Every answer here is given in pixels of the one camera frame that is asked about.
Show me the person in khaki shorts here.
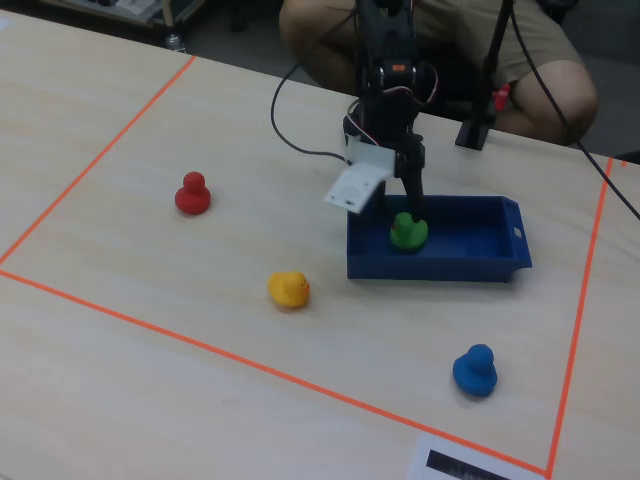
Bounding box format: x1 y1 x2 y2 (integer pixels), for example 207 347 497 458
278 0 600 147

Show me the wooden shelf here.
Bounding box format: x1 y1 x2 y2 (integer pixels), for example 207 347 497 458
39 0 207 29

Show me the black stand cable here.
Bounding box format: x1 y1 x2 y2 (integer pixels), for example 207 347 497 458
508 0 640 222

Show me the blue rubber duck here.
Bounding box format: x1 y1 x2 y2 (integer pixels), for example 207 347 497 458
452 343 499 399

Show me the black camera stand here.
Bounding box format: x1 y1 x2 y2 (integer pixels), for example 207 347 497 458
454 0 517 150

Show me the blue plastic box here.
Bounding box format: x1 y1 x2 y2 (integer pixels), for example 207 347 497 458
346 194 533 283

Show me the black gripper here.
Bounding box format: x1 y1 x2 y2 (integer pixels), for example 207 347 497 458
342 84 429 225

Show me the black camera cable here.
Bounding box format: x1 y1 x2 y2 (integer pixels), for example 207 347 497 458
270 8 362 165

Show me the red rubber duck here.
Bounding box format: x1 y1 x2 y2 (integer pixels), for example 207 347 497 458
174 171 213 217

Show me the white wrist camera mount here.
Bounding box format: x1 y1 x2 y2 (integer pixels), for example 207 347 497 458
323 138 397 215

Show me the red white servo wire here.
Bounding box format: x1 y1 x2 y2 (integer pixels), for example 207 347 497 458
410 60 443 107

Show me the orange tape line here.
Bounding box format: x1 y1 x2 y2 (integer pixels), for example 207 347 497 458
0 54 197 266
0 269 550 476
545 156 616 477

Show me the green rubber duck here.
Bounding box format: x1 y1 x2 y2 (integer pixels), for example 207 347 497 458
389 211 430 253

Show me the yellow rubber duck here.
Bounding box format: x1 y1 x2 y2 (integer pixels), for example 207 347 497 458
266 270 312 310

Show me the white paper label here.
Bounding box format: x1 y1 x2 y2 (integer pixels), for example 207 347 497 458
406 433 547 480

